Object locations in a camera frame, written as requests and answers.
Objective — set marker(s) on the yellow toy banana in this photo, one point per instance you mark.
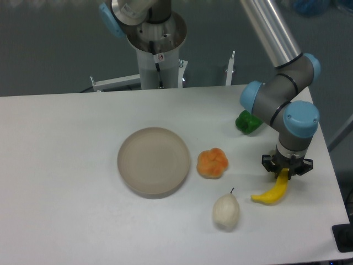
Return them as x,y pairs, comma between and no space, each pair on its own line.
274,194

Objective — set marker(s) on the black device at edge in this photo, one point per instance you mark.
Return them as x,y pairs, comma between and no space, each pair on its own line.
343,237

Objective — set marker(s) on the beige round plate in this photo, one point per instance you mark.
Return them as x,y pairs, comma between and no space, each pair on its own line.
153,162

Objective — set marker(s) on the green toy bell pepper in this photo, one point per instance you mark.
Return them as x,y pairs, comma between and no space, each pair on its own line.
247,123

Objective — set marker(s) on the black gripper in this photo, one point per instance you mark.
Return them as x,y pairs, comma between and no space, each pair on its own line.
295,165

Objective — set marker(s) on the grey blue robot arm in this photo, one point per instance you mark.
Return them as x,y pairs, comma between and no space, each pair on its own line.
274,103

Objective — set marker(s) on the orange peeled toy tangerine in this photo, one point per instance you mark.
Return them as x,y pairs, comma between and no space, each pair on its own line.
212,163

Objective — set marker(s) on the blue plastic bag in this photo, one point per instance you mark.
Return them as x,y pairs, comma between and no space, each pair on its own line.
310,8

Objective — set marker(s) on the white metal bracket frame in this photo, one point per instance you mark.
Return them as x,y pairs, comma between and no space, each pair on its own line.
131,82

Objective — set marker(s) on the white metal post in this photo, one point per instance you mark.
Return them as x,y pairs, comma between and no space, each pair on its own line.
230,70

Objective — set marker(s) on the white toy pear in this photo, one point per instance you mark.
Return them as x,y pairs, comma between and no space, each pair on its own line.
226,212

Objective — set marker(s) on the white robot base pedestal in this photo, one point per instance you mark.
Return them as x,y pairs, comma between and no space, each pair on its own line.
157,49

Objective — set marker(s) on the grey table leg bar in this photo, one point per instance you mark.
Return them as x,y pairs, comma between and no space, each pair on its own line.
341,134

